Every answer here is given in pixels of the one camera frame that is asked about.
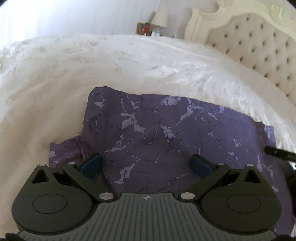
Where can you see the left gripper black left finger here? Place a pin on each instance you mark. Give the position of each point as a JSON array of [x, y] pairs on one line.
[[83, 173]]

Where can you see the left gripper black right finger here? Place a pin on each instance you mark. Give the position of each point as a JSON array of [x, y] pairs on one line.
[[209, 173]]

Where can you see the purple patterned garment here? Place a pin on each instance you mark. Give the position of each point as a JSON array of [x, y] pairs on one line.
[[147, 142]]

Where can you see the white embroidered bedspread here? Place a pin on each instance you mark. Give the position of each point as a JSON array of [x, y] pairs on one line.
[[45, 83]]

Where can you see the cream tufted headboard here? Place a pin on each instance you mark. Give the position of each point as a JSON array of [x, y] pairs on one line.
[[258, 34]]

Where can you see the red books on nightstand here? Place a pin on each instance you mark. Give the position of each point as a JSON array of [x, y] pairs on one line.
[[144, 29]]

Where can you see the white bedside lamp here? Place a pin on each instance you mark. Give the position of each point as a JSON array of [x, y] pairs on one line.
[[160, 20]]

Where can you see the white sheer curtain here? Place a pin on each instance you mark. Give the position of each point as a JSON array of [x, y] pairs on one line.
[[22, 20]]

